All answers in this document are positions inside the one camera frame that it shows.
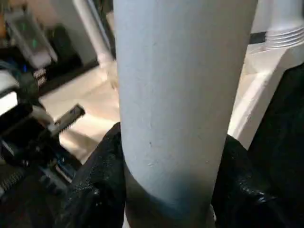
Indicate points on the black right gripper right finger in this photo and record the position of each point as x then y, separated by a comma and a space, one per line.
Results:
251, 194

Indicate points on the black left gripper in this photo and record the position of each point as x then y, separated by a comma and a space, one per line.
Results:
28, 147

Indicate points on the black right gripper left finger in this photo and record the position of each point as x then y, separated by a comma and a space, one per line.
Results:
99, 185

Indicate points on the white plastic table top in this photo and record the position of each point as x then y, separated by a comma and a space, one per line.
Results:
90, 99

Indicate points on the white plastic table leg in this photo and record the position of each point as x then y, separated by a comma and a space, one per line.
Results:
287, 21
92, 33
185, 95

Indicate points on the black work mat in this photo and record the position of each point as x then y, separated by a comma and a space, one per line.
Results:
280, 123

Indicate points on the grey electronic device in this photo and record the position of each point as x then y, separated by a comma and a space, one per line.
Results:
31, 38

